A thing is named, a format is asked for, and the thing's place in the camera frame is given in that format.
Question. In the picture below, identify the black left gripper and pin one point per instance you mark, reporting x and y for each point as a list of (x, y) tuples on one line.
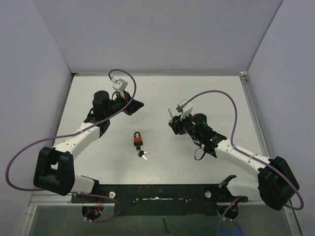
[(133, 106)]

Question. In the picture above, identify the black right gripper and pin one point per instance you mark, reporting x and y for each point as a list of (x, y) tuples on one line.
[(177, 124)]

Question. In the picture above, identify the long shackle brass padlock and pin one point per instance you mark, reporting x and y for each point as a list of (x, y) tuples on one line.
[(171, 116)]

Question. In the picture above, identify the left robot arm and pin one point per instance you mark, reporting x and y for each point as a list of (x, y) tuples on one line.
[(55, 170)]

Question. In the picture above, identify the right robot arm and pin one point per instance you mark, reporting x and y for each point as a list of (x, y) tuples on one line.
[(276, 181)]

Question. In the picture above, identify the black headed key bunch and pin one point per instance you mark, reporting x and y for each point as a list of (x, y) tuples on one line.
[(142, 153)]

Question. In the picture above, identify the orange black padlock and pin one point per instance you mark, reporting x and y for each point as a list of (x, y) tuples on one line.
[(137, 141)]

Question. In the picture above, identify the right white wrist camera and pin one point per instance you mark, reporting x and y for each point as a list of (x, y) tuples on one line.
[(184, 108)]

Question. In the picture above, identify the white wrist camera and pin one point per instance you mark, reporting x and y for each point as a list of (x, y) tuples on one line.
[(119, 85), (184, 108)]

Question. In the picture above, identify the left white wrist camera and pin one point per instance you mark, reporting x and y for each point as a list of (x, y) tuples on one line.
[(119, 85)]

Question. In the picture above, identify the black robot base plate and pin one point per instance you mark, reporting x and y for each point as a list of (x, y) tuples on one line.
[(162, 199)]

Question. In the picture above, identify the aluminium table frame rail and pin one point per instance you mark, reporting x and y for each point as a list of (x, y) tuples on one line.
[(289, 213)]

